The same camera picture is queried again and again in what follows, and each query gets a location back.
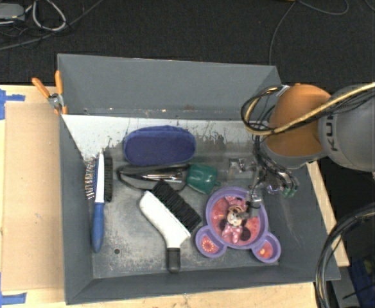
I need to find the blue fabric pouch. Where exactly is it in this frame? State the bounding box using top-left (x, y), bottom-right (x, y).
top-left (122, 125), bottom-right (197, 167)

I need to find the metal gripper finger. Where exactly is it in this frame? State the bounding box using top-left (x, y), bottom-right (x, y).
top-left (228, 158), bottom-right (256, 180)
top-left (238, 193), bottom-right (263, 220)

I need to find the blue and white handled brush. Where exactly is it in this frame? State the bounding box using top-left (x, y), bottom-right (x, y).
top-left (83, 149), bottom-right (115, 254)

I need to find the black and silver stapler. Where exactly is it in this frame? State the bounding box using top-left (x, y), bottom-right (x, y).
top-left (116, 162), bottom-right (191, 191)

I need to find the white brush with black bristles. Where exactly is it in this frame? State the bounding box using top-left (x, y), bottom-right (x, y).
top-left (138, 180), bottom-right (203, 274)

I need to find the grey metal bin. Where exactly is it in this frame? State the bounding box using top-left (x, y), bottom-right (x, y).
top-left (56, 53), bottom-right (342, 305)

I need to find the green plastic cup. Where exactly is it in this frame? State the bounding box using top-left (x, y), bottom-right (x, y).
top-left (186, 162), bottom-right (222, 196)

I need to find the purple mouse-shaped plate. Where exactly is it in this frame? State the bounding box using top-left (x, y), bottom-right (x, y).
top-left (195, 185), bottom-right (282, 264)

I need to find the brown cardboard board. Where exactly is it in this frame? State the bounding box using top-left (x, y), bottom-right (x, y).
top-left (0, 102), bottom-right (66, 292)

